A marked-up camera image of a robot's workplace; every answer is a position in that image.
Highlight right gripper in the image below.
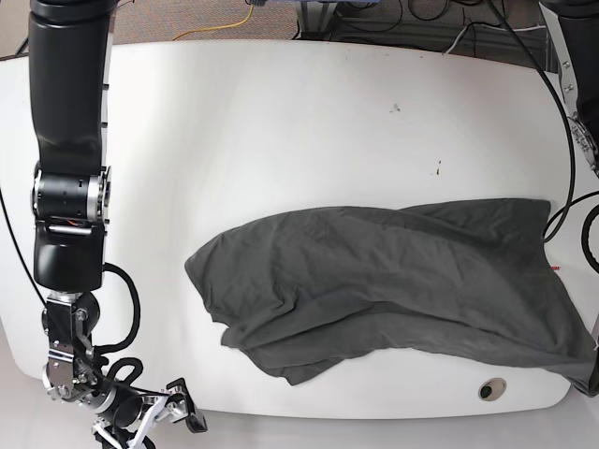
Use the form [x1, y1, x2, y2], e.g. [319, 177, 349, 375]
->
[93, 378, 208, 449]

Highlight dark grey t-shirt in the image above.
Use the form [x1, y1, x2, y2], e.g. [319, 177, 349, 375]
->
[184, 198, 598, 397]

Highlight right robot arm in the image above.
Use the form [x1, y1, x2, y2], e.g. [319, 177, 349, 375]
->
[28, 1, 207, 448]

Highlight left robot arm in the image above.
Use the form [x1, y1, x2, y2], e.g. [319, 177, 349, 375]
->
[486, 1, 598, 242]

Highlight right table cable grommet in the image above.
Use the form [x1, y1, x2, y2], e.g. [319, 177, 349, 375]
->
[478, 378, 506, 402]

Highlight yellow cable on floor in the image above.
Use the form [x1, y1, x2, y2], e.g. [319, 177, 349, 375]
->
[170, 7, 256, 42]

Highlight white cable on floor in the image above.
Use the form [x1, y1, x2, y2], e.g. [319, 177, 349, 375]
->
[442, 20, 483, 56]

